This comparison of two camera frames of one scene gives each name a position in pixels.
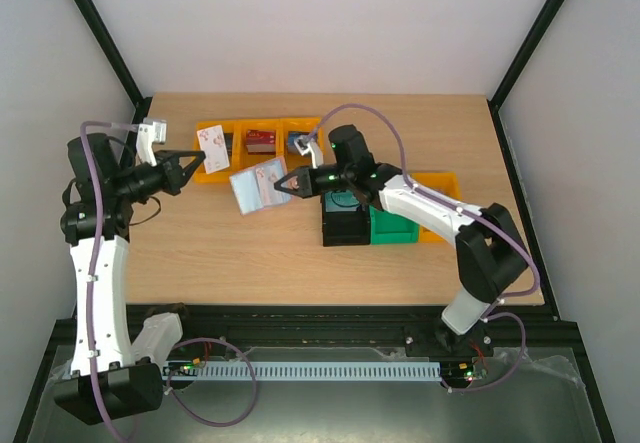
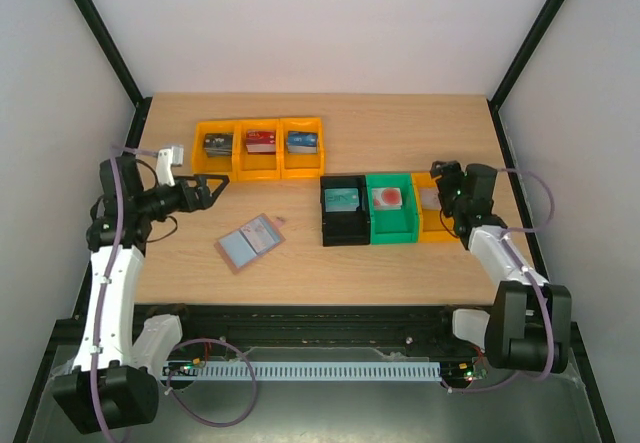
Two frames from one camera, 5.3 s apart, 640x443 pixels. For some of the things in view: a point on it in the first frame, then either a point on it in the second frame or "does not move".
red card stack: x=261 y=142 does not move
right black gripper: x=305 y=181 -> x=445 y=170
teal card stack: x=341 y=201 does not move
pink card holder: x=254 y=189 -> x=242 y=246
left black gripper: x=174 y=177 -> x=204 y=200
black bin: x=346 y=228 does not move
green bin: x=389 y=228 does not move
